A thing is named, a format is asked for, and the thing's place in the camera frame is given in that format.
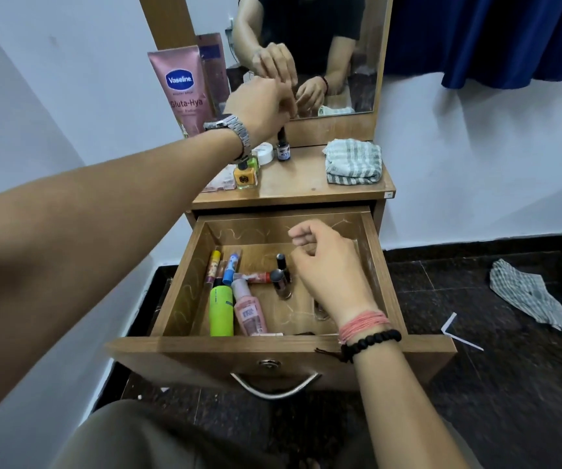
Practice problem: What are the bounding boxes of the person's grey trousers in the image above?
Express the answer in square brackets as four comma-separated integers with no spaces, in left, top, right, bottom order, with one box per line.
[50,399,291,469]

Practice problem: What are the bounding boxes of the white paper strip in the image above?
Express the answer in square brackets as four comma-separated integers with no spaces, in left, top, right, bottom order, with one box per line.
[440,312,485,352]

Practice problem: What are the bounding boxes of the pink flat packet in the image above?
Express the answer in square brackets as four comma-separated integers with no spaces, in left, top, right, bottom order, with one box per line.
[202,164,238,193]

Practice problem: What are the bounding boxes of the silver drawer handle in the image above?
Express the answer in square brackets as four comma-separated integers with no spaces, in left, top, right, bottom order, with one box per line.
[230,370,322,401]

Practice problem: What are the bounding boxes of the wooden dressing table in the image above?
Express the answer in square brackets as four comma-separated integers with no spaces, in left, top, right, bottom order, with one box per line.
[137,0,397,231]

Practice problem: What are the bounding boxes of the pink bottle with clear cap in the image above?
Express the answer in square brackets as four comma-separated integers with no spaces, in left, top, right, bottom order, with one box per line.
[230,278,268,337]

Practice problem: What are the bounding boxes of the green tube with black cap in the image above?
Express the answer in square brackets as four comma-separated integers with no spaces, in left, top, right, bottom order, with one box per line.
[209,278,235,337]

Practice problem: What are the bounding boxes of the person's left hand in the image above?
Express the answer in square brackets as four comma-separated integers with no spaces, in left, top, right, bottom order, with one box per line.
[224,75,299,148]

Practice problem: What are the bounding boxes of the blue lip balm tube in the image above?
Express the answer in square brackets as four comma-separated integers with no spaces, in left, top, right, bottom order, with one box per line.
[222,252,241,287]

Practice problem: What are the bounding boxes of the red and white tube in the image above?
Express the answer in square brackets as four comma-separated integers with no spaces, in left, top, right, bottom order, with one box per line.
[233,271,272,285]

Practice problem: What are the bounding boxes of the brown nail polish bottle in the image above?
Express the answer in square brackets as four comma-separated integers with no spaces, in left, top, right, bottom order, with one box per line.
[269,269,293,300]

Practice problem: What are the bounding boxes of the yellow nail polish bottle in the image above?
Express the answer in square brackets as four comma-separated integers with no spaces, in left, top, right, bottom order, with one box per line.
[233,160,259,190]

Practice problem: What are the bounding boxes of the small white jar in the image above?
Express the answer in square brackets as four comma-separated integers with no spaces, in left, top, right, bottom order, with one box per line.
[253,142,275,166]

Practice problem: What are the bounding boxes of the wooden drawer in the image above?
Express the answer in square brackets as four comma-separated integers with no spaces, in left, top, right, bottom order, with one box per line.
[104,206,458,392]

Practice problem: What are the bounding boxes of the blue curtain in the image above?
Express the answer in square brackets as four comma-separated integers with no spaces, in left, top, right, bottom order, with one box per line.
[383,0,562,90]

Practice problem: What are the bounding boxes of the person's left forearm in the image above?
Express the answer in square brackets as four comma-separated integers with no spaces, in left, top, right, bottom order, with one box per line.
[0,127,242,435]

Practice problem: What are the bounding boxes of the pink lotion tube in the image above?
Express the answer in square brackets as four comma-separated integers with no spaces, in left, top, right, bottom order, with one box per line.
[147,45,214,139]

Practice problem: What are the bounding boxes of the silver metal wristwatch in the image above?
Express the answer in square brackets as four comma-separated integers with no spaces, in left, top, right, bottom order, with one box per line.
[203,115,253,160]

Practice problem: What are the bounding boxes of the folded checked cloth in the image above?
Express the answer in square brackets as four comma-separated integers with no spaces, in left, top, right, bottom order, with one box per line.
[322,138,383,186]

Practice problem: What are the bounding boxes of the black bead bracelet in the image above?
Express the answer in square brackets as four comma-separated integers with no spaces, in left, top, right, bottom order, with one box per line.
[315,329,403,364]

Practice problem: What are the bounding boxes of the person's right forearm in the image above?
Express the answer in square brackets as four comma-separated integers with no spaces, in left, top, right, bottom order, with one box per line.
[344,332,473,469]

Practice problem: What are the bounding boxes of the yellow lip balm tube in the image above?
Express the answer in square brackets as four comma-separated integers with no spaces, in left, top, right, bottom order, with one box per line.
[205,248,222,285]

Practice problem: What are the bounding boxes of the dark nail polish bottle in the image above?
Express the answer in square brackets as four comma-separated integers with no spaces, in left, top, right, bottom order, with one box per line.
[275,127,292,162]

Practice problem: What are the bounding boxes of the crumpled checked cloth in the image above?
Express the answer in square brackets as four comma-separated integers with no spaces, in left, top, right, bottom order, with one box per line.
[489,259,562,334]

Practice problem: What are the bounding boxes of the dressing table mirror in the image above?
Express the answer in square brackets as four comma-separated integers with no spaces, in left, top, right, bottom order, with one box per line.
[183,0,390,121]

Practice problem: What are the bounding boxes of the pink thread bracelet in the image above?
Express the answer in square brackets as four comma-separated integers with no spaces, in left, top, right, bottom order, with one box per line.
[337,310,391,344]

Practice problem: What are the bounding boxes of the person's right hand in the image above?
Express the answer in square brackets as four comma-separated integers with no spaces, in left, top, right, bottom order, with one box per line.
[288,219,392,333]

